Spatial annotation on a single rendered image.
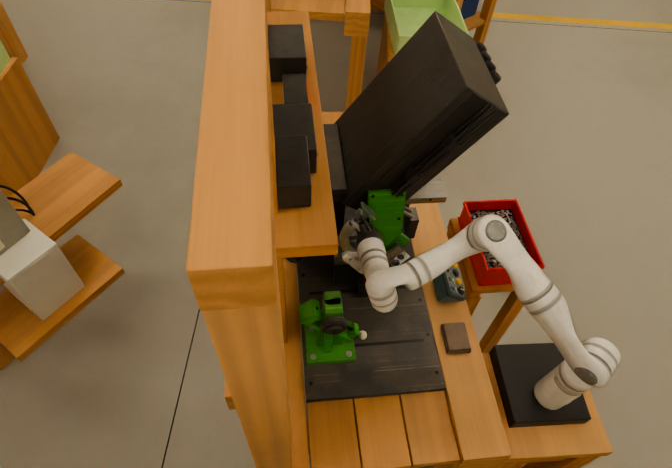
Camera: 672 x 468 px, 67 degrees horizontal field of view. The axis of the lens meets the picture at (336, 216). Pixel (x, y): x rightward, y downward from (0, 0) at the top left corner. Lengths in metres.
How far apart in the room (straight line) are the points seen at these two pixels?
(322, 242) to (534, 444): 0.96
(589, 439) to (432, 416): 0.47
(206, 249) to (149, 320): 2.25
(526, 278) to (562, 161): 2.49
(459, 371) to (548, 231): 1.80
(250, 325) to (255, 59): 0.38
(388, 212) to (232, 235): 1.03
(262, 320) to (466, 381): 1.08
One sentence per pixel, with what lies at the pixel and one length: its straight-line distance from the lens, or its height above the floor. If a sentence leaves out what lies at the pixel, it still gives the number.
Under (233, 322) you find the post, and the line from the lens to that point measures 0.65.
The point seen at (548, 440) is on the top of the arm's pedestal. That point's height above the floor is 0.85.
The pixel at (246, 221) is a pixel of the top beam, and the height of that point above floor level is 1.94.
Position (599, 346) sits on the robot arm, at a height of 1.23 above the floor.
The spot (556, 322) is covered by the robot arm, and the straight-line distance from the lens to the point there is 1.38.
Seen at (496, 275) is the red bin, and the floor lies 0.87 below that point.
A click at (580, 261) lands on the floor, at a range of 3.25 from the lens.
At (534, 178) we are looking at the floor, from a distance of 3.57.
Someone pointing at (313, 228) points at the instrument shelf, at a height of 1.54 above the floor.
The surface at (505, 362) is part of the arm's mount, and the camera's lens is 1.70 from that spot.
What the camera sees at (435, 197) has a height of 1.13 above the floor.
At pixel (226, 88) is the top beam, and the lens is 0.74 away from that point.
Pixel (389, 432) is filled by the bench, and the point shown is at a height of 0.88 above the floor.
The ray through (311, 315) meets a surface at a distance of 1.39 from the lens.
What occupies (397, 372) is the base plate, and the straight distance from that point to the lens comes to 1.61.
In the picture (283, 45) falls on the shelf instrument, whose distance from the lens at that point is 1.41.
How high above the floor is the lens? 2.38
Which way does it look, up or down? 52 degrees down
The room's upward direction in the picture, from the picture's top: 4 degrees clockwise
